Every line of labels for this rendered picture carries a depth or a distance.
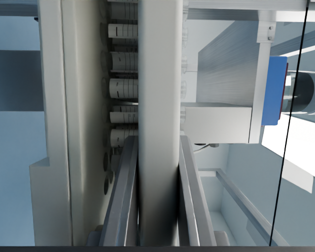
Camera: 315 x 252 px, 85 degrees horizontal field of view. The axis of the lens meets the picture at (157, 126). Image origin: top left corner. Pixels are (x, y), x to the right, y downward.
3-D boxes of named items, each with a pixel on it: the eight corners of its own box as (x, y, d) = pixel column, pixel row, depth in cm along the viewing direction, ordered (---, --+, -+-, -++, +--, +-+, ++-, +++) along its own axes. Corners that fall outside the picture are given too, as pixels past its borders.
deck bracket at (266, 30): (257, 42, 43) (275, 42, 43) (259, 20, 42) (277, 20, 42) (255, 42, 44) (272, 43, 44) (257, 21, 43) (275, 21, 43)
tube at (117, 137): (81, 127, 13) (181, 128, 13) (81, 145, 13) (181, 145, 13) (73, 130, 11) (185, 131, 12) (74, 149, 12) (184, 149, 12)
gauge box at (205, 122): (179, 144, 48) (248, 144, 49) (180, 106, 46) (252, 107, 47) (170, 128, 70) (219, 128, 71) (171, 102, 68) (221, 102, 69)
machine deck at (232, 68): (245, 143, 49) (258, 143, 49) (261, -6, 42) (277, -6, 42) (193, 115, 110) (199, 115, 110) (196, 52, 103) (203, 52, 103)
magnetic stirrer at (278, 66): (254, 130, 52) (283, 130, 52) (262, 55, 47) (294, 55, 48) (225, 120, 71) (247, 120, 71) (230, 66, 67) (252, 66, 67)
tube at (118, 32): (77, 27, 12) (184, 31, 12) (78, 47, 12) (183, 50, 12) (68, 18, 11) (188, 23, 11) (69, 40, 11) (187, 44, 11)
